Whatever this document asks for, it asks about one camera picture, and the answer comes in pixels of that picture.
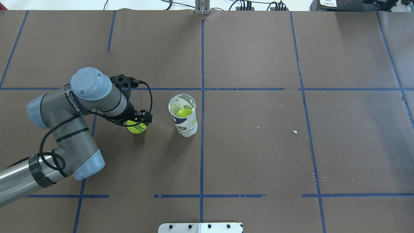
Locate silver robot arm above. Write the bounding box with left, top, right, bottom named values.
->
left=1, top=67, right=152, bottom=207

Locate clear tennis ball can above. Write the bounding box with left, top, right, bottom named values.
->
left=168, top=94, right=198, bottom=138

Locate tennis ball inside can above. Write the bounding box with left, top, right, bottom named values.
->
left=176, top=108, right=193, bottom=118

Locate yellow tennis ball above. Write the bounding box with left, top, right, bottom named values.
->
left=127, top=123, right=147, bottom=134

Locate black computer box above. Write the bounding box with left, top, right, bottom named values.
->
left=309, top=0, right=398, bottom=12

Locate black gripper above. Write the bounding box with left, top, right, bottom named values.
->
left=122, top=102, right=153, bottom=127

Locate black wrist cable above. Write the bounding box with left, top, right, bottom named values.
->
left=39, top=80, right=153, bottom=178

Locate aluminium frame post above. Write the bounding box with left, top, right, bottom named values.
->
left=195, top=0, right=211, bottom=15

